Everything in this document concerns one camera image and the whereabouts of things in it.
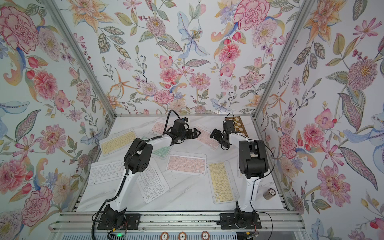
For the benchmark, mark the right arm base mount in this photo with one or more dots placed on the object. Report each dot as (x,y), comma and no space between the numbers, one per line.
(240,220)

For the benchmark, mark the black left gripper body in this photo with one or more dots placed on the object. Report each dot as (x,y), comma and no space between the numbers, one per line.
(181,135)

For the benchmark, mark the aluminium front rail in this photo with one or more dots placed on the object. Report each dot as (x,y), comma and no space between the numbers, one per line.
(196,221)

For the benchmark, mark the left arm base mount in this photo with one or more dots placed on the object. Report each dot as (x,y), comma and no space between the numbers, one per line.
(114,220)

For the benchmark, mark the aluminium frame post right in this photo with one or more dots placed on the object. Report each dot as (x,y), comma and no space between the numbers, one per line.
(303,13)

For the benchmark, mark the yellow keyboard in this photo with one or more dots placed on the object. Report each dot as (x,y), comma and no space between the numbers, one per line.
(117,141)
(222,183)

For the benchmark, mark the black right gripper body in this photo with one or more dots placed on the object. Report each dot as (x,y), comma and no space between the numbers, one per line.
(222,141)

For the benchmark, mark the aluminium frame post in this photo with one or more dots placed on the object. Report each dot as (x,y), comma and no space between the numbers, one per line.
(68,36)
(303,13)

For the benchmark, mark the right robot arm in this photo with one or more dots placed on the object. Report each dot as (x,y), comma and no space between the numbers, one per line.
(252,161)

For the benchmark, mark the wooden chessboard box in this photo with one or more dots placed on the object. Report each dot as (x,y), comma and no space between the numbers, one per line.
(239,126)

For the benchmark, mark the tape roll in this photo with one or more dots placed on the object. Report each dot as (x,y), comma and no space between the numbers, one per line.
(269,194)

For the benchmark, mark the white keyboard centre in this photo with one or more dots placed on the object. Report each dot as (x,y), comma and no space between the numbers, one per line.
(152,183)

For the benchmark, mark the aluminium frame post left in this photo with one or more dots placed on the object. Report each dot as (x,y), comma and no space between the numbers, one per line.
(68,36)

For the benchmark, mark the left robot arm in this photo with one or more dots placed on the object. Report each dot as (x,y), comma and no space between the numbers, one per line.
(138,157)

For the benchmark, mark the mint green keyboard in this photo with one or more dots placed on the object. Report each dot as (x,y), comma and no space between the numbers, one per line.
(162,151)

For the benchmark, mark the pink keyboard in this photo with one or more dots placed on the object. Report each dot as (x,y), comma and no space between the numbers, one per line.
(187,163)
(205,139)
(159,126)

